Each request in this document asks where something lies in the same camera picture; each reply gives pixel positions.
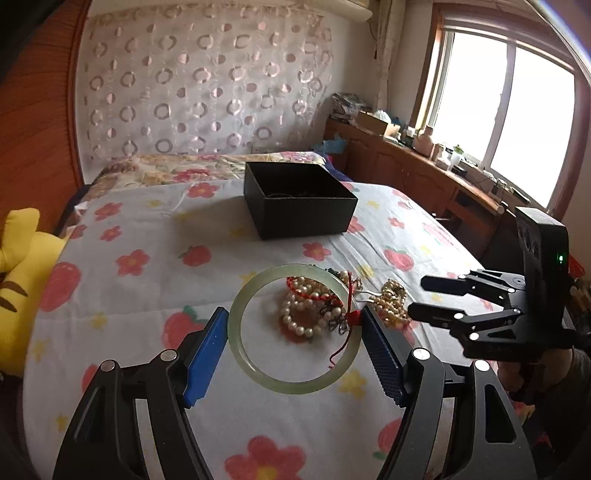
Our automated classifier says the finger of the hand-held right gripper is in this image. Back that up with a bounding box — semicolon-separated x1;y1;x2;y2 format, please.
421;270;528;306
407;302;526;345

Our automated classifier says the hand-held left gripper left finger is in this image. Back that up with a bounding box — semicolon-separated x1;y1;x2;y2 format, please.
53;307;229;480

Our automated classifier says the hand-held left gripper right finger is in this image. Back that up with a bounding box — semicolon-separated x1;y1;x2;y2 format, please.
361;305;539;480

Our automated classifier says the beige pearl necklace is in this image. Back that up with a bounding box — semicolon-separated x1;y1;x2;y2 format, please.
369;278;411;329

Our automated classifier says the pale green jade bangle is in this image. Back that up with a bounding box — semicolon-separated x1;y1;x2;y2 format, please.
228;264;363;396

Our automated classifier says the red cord bracelet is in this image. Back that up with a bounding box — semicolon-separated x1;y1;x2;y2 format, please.
285;271;364;370

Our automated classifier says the white pearl bracelet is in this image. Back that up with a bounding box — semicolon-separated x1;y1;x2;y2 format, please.
279;276;345;340

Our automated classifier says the black jewelry box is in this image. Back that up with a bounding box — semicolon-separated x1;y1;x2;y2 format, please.
243;161;359;241

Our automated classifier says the person's right forearm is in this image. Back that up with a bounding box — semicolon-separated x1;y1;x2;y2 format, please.
531;351;591;464

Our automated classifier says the person's right hand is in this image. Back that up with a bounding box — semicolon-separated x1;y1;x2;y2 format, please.
500;350;579;404

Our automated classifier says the wooden cabinet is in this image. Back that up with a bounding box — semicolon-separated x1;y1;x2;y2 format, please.
323;117;532;259

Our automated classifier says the strawberry printed bed sheet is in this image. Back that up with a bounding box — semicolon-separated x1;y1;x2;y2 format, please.
23;178;513;480

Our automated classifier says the purple blanket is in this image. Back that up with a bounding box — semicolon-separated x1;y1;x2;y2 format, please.
325;159;356;183

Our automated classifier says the window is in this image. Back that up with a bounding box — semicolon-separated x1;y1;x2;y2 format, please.
416;4;589;217

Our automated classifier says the cardboard box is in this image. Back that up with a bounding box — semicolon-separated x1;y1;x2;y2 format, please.
355;111;400;137

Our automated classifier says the floral quilt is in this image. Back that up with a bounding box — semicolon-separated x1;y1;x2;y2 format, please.
88;151;328;188

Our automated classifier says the stack of papers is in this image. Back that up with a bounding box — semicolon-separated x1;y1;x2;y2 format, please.
332;92;370;116

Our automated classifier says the yellow plush toy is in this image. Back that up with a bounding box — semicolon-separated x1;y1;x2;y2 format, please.
0;208;70;377

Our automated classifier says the white window curtain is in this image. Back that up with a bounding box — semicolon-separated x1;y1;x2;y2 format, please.
369;0;444;121

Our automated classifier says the circle patterned curtain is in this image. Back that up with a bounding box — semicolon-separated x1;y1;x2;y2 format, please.
76;7;335;160

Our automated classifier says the wooden wardrobe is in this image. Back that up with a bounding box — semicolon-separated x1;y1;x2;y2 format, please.
0;0;93;222

